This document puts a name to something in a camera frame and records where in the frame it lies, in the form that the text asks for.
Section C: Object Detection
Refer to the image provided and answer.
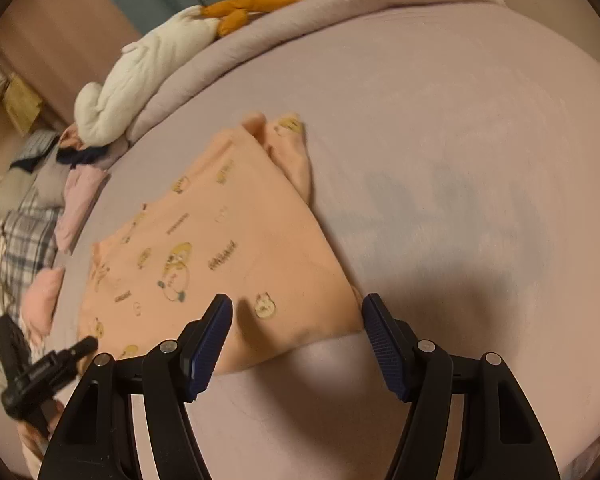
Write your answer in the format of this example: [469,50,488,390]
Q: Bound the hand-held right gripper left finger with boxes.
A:
[37,294,233,480]

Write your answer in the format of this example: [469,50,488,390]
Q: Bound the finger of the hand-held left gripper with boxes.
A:
[0,314,31,376]
[30,336,100,376]

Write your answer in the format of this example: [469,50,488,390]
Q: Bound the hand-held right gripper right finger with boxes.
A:
[361,292,561,480]

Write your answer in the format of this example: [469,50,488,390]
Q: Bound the peach printed pajama top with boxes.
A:
[75,112,368,376]

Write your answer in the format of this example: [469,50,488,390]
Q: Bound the person's left hand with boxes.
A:
[17,397,66,468]

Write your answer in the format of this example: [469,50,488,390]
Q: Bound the folded peach pink cloth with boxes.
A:
[21,266,66,336]

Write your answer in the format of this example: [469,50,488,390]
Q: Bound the plaid pillow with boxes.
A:
[0,190,63,361]

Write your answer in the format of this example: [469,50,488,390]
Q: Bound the beige pillow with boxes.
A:
[0,170,36,226]

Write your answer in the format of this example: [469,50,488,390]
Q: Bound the grey pillow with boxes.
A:
[35,155,76,206]

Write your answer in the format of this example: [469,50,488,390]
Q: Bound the dark navy cloth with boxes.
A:
[57,146,128,167]

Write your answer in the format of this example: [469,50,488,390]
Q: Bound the striped pillow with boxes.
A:
[10,129,61,166]

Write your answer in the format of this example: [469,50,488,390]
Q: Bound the small pink garment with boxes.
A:
[60,125,88,151]

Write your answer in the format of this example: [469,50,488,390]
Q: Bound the yellow fringed cloth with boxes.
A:
[2,72,46,133]

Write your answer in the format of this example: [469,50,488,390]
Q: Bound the white goose plush toy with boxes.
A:
[74,0,303,146]

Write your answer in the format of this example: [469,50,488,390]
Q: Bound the pink curtain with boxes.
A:
[0,0,146,126]

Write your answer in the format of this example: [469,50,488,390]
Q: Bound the lilac duvet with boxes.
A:
[125,0,508,143]

